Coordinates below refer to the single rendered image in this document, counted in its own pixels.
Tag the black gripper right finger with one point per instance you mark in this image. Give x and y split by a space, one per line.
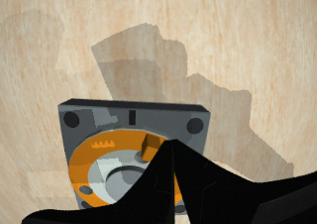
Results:
214 195

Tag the orange round plate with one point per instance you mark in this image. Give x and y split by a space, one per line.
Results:
107 149

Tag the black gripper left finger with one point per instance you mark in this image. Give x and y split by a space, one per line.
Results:
149 201

